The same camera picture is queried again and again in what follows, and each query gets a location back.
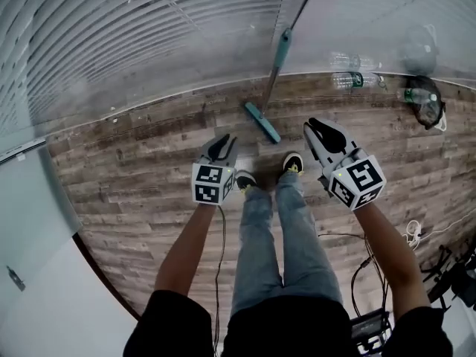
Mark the small black marker pen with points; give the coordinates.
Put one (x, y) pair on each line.
(15, 278)

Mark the dark fabric bag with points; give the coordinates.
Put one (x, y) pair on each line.
(427, 114)

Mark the frosted glass door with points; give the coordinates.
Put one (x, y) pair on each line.
(33, 218)

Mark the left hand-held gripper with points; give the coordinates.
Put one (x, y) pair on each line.
(208, 184)

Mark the black electronics box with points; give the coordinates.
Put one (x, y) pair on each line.
(368, 327)

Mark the person in dark shirt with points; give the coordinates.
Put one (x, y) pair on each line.
(290, 329)

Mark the white face mask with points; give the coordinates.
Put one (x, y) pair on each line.
(442, 124)

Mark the green label plastic bottle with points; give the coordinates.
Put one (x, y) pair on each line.
(416, 95)

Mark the person's blue jeans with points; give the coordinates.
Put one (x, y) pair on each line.
(297, 244)

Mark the black office chair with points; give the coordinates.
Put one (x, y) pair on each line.
(466, 285)

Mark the clear plastic bottle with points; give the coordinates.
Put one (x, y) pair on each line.
(351, 80)

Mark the person's right shoe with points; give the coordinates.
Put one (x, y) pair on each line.
(292, 162)

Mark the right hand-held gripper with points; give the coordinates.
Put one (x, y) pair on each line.
(357, 180)

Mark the person's left shoe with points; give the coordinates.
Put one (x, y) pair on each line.
(246, 180)

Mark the person's right forearm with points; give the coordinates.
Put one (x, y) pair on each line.
(390, 262)

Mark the person's shoe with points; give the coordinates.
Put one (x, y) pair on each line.
(292, 162)
(246, 180)

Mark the person's left forearm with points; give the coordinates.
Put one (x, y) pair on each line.
(189, 247)

